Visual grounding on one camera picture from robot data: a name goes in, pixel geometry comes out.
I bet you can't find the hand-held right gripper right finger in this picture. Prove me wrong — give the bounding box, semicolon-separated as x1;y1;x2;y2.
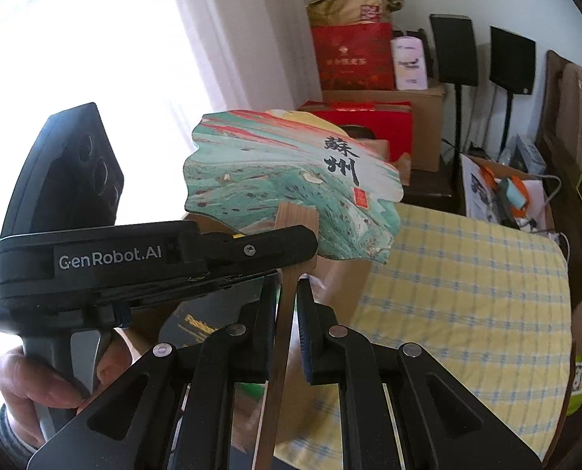
296;277;544;470

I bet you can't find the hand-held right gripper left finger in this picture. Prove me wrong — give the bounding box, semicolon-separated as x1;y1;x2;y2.
27;274;278;470

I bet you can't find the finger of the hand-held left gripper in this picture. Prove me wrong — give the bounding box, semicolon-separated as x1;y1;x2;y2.
92;270;278;330
193;224;320;282

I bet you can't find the black sandal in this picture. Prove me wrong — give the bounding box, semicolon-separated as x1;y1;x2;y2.
171;298;245;353

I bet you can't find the person's left forearm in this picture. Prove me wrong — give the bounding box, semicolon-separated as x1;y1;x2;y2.
0;406;40;458

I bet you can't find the person's left hand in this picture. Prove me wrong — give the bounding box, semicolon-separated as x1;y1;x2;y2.
0;330;136;441

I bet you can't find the yellow checked tablecloth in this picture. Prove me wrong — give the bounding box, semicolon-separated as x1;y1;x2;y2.
271;203;573;470

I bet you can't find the red gift box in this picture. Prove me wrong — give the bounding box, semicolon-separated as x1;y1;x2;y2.
298;100;415;157

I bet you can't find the brown closed carton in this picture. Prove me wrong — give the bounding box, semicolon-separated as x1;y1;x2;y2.
320;83;446;173

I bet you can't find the red gift bag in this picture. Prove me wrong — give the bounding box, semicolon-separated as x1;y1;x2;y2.
311;22;396;91

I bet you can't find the black speaker stand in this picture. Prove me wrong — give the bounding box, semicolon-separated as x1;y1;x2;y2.
499;90;515;157
450;83;466;213

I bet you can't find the white printed paper bag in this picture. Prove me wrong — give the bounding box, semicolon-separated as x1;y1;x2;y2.
460;153;497;219

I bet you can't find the white sheer curtain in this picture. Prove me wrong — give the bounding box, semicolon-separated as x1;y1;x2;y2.
0;0;302;206

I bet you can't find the white pink box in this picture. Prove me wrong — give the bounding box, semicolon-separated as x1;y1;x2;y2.
391;35;430;91

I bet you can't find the orange teal tool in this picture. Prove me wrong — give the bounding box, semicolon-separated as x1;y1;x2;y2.
482;166;534;228

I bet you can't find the gold bag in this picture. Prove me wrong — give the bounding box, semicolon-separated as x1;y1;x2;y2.
305;0;404;27

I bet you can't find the black speaker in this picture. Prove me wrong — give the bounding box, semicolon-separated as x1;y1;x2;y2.
429;14;479;86
489;26;537;95

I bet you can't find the white storage box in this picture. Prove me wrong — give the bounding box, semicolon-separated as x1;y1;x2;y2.
513;134;549;174

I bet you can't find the small open brown carton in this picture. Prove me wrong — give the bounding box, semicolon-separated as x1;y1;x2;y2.
460;152;557;232

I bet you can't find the dark wooden sofa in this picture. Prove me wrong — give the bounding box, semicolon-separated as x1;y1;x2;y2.
536;49;582;275

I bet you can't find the white cable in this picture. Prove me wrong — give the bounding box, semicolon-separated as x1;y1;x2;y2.
540;176;572;261

